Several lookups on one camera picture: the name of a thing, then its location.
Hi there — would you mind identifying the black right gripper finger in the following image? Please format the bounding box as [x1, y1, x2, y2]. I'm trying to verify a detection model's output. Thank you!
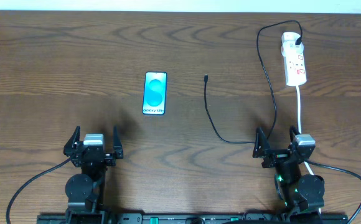
[253, 128, 270, 158]
[289, 126, 300, 149]

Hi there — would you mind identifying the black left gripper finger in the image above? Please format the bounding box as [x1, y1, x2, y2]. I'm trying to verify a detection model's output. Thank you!
[113, 126, 124, 159]
[63, 126, 80, 156]

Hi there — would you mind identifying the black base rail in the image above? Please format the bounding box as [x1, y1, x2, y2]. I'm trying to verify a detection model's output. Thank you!
[36, 213, 348, 224]

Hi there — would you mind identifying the white charger plug adapter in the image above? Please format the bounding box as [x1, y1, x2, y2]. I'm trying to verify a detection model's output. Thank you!
[281, 40, 304, 57]

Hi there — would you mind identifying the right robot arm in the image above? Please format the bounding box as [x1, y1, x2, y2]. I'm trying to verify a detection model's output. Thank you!
[253, 126, 325, 216]

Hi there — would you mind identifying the white power strip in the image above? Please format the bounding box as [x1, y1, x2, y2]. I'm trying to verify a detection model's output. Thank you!
[281, 32, 307, 86]

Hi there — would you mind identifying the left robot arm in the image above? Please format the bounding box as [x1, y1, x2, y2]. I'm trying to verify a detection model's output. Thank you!
[63, 126, 124, 224]

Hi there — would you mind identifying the black USB charging cable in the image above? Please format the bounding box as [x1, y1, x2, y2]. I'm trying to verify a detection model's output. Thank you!
[204, 20, 304, 145]

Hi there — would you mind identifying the blue Galaxy smartphone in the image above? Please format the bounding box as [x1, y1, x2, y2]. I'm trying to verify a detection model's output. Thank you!
[143, 72, 167, 115]

